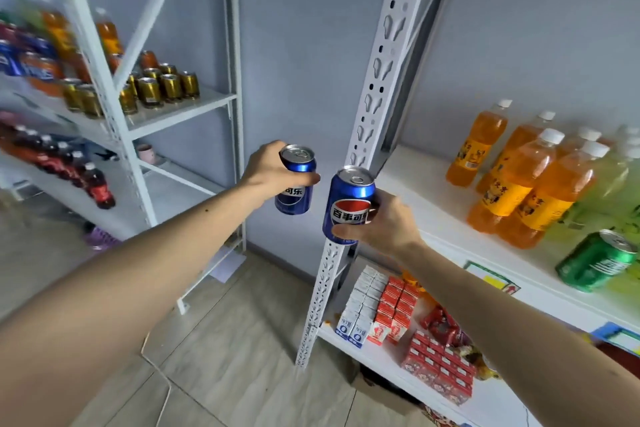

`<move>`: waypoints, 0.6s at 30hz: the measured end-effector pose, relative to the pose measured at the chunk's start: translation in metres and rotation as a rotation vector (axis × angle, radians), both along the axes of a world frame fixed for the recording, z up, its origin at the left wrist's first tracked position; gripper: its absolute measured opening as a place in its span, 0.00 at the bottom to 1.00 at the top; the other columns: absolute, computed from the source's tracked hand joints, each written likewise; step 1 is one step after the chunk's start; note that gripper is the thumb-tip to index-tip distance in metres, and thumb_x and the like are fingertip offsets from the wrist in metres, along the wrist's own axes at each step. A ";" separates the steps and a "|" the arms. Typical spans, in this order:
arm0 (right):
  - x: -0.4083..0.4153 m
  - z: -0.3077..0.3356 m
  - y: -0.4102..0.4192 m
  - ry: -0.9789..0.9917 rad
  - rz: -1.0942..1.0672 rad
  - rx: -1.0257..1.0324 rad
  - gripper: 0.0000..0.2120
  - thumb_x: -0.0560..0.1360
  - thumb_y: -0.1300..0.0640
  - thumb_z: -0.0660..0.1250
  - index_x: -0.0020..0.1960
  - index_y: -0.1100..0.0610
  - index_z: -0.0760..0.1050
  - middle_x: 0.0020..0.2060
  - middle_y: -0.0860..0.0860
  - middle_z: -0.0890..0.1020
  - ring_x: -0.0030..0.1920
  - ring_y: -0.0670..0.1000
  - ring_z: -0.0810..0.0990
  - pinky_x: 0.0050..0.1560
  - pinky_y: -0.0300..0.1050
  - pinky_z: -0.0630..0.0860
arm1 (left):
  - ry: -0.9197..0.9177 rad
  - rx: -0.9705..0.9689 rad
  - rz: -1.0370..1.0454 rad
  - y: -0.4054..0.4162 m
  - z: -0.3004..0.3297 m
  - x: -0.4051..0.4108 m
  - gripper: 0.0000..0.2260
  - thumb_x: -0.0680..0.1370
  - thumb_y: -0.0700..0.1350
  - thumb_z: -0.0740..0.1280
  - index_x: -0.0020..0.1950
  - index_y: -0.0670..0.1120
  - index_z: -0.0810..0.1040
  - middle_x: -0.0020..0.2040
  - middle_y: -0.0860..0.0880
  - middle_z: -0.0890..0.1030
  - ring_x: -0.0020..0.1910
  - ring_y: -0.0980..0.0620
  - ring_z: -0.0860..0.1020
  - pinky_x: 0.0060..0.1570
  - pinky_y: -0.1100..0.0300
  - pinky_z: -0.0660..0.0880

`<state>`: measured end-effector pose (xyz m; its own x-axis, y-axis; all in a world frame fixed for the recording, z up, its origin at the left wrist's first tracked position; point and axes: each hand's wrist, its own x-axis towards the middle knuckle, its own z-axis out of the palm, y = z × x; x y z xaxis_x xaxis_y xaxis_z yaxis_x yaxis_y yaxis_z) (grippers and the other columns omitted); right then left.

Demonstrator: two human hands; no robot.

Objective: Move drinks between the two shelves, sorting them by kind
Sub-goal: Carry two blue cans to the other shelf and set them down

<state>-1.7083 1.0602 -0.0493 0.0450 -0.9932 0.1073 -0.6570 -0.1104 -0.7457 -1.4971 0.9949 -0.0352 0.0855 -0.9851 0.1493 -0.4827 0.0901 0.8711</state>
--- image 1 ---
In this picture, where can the green drink can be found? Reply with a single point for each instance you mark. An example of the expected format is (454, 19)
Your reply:
(592, 261)

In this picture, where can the group of pale yellow bottles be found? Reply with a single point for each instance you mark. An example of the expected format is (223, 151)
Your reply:
(605, 181)

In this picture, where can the yellow green price tag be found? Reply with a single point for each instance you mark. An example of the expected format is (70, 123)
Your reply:
(492, 279)

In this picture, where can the group of gold cans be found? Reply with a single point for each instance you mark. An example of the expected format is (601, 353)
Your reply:
(150, 91)

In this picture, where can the white paper sheet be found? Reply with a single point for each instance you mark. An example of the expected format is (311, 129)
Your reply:
(225, 266)

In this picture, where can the row of dark cola bottles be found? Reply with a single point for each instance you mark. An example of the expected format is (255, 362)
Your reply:
(97, 186)

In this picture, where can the pink cup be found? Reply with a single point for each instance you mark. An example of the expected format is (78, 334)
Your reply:
(145, 154)

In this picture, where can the blue drink can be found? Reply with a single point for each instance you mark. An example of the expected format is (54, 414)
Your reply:
(347, 196)
(295, 201)
(10, 61)
(44, 47)

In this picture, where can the white shelf with blue labels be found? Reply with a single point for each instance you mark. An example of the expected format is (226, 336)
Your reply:
(435, 191)

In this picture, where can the purple plastic basket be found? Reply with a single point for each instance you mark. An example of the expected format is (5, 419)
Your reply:
(100, 239)

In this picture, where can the blue price label strip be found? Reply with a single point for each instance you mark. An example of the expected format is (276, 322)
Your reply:
(617, 336)

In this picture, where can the stack of white blue cartons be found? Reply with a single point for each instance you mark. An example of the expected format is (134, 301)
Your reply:
(357, 326)

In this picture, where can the person's left hand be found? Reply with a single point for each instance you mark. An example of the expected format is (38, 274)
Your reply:
(265, 174)

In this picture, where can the stack of small red cartons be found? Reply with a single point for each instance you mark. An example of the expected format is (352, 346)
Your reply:
(440, 366)

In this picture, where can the person's left forearm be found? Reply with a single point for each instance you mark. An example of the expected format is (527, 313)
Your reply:
(110, 301)

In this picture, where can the person's right forearm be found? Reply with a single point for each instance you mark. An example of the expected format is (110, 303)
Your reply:
(500, 331)

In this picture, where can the person's right hand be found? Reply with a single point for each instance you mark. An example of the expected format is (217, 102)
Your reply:
(392, 231)

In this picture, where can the pile of red snack packets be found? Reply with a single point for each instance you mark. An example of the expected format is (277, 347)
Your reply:
(440, 324)

